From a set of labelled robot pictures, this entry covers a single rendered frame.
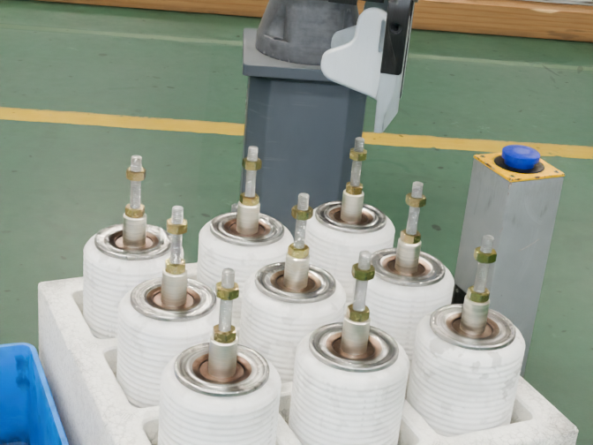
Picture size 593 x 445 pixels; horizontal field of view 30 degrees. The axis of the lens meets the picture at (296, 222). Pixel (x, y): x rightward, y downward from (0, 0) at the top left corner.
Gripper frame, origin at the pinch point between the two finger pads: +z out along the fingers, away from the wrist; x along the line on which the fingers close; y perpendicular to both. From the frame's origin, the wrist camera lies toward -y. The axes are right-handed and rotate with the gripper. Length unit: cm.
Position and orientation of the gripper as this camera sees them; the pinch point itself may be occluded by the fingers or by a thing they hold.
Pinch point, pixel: (392, 109)
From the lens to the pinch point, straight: 84.4
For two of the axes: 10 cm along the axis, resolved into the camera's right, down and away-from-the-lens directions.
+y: -9.8, -1.4, 1.1
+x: -1.6, 4.0, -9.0
